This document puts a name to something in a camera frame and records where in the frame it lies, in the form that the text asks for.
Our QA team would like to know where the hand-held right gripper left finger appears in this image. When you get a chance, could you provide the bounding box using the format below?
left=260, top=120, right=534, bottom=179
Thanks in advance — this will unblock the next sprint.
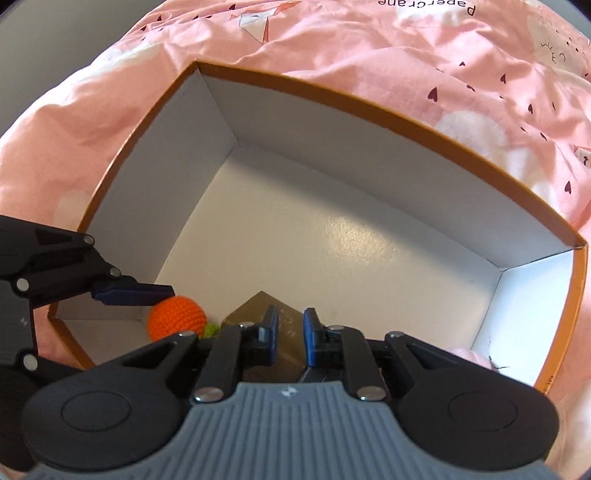
left=88, top=305, right=280, bottom=406

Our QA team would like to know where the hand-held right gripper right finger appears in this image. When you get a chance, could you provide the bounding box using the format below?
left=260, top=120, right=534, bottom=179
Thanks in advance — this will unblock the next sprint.
left=302, top=307, right=504, bottom=403

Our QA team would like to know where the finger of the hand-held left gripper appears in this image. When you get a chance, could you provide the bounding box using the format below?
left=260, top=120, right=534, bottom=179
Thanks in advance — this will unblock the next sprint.
left=0, top=215, right=176, bottom=320

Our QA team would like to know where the small taupe box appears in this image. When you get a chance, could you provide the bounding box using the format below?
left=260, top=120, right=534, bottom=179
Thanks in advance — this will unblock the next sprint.
left=221, top=291, right=315, bottom=384

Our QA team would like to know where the orange crochet ball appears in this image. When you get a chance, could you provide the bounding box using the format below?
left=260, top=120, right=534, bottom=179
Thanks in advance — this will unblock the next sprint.
left=148, top=296, right=221, bottom=343

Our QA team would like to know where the orange cardboard box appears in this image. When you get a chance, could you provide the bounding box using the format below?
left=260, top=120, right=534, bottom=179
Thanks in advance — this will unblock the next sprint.
left=48, top=60, right=589, bottom=412

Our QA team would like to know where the pink folded cloth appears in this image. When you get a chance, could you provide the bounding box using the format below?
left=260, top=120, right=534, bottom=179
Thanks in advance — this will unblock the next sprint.
left=445, top=347, right=503, bottom=371

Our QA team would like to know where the pink printed blanket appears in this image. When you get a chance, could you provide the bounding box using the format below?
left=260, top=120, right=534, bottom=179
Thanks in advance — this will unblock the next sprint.
left=0, top=0, right=591, bottom=480

